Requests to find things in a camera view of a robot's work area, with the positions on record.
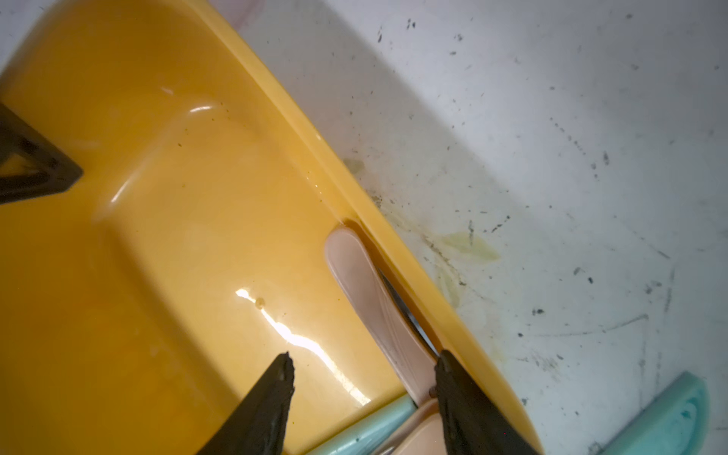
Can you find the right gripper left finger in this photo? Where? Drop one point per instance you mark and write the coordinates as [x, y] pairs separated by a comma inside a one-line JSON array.
[[258, 423]]

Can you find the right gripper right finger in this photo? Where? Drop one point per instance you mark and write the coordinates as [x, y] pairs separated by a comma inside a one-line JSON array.
[[472, 423]]

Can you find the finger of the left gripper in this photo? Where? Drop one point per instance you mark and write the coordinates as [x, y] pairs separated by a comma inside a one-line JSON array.
[[31, 166]]

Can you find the pale pink folding knife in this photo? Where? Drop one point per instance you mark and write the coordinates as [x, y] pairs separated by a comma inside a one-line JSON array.
[[411, 359]]

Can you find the teal fruit knife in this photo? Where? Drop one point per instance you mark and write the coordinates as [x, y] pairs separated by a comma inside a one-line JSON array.
[[370, 432]]

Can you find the yellow plastic storage box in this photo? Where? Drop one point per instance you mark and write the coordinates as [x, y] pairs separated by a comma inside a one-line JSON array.
[[140, 306]]

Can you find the long teal knife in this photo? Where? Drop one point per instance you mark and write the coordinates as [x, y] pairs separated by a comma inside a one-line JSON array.
[[675, 422]]

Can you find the floral pink table mat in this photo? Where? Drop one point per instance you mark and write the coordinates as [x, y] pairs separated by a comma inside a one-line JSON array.
[[557, 168]]

